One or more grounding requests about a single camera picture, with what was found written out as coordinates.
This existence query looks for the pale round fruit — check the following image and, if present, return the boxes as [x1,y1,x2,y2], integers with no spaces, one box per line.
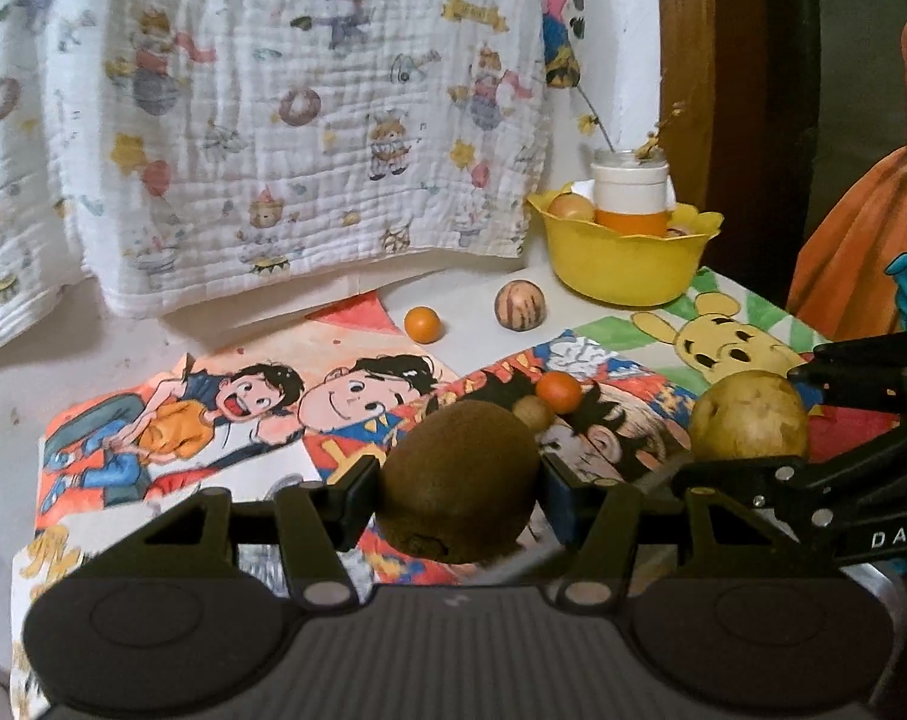
[547,193,599,222]

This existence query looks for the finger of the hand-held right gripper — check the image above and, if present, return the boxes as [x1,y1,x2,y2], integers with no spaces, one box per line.
[787,337,907,417]
[674,420,907,541]

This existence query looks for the wooden door frame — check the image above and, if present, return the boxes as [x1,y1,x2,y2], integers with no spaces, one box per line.
[656,0,725,203]

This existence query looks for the brown kiwi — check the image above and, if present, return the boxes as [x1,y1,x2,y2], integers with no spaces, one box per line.
[379,400,542,563]

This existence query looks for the orange cloth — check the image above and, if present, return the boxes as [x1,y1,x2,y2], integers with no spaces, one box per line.
[787,4,907,342]

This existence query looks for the dried flower twig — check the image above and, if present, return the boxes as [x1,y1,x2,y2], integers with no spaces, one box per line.
[573,82,687,166]

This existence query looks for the small striped round fruit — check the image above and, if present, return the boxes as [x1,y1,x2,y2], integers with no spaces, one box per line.
[494,280,548,332]

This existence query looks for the yellow plastic bowl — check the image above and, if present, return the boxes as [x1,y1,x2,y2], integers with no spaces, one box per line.
[526,181,725,307]

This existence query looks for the printed white cloth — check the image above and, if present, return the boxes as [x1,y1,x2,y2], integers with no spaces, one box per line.
[0,0,552,357]

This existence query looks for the colourful wall poster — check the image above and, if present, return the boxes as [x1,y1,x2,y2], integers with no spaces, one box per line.
[532,0,585,89]

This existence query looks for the yellow pear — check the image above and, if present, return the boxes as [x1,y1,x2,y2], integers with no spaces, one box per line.
[688,370,810,464]

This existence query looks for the small orange kumquat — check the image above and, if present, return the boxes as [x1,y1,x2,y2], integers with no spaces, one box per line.
[404,305,444,344]
[536,373,582,415]

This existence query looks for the small brown longan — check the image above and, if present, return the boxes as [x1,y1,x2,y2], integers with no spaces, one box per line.
[511,395,555,434]

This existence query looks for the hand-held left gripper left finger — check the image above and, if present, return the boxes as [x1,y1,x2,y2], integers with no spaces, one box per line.
[85,456,386,614]

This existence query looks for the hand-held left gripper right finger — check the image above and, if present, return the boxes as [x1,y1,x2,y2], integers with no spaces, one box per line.
[538,460,840,611]

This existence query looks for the cartoon boys drawing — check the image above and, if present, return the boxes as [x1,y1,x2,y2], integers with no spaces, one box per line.
[34,349,462,586]

